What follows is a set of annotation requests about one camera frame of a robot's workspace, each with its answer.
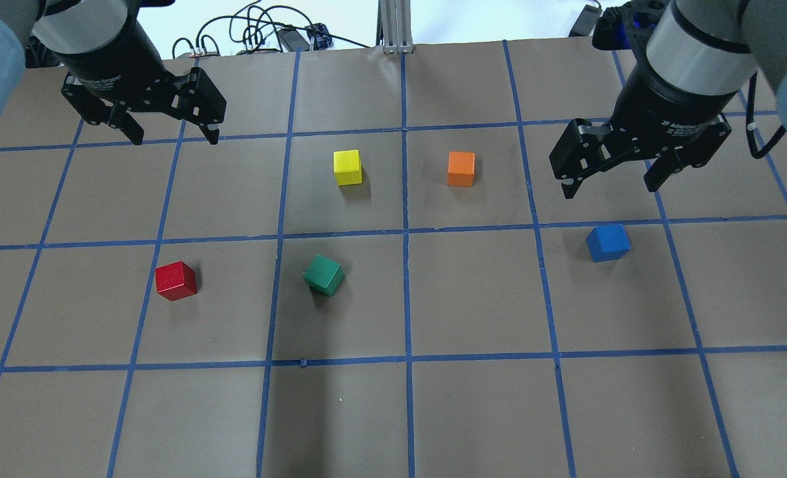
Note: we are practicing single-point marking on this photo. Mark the black power brick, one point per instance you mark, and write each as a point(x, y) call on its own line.
point(586, 21)

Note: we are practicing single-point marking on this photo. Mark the aluminium frame post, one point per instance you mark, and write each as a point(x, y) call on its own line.
point(393, 27)

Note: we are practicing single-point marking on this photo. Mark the yellow block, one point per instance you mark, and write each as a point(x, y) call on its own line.
point(347, 167)

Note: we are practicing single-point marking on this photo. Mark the red block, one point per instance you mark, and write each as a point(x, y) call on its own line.
point(176, 281)

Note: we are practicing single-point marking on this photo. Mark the blue block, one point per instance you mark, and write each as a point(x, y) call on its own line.
point(608, 243)

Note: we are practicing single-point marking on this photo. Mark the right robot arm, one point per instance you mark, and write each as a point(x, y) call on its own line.
point(692, 58)

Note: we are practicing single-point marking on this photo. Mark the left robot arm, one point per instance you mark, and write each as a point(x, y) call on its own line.
point(61, 26)

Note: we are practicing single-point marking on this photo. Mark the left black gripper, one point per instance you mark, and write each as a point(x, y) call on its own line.
point(113, 61)

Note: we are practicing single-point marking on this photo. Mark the black power adapter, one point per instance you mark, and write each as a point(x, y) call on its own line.
point(293, 39)

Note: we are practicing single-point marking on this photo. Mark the orange block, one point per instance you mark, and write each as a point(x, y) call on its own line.
point(461, 169)

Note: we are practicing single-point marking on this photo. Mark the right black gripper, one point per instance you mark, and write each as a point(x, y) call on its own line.
point(673, 99)

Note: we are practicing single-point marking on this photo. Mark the green block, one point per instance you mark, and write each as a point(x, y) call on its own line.
point(323, 275)

